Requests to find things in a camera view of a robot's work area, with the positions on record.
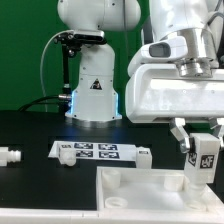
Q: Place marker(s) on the white square table top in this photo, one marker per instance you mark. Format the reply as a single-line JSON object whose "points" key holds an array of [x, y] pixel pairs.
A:
{"points": [[153, 190]]}

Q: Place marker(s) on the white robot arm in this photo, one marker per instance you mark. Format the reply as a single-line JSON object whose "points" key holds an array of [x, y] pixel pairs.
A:
{"points": [[200, 22]]}

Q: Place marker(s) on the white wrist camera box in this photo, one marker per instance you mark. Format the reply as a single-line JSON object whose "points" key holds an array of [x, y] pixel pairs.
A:
{"points": [[170, 50]]}

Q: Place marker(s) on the white L-shaped obstacle wall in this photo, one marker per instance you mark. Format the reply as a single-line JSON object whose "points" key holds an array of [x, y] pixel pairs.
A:
{"points": [[32, 216]]}

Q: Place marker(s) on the white sheet with tags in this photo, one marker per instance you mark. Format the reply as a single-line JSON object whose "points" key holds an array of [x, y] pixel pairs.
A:
{"points": [[95, 151]]}

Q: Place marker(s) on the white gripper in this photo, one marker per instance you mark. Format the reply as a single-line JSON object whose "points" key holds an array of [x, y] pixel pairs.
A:
{"points": [[156, 92]]}

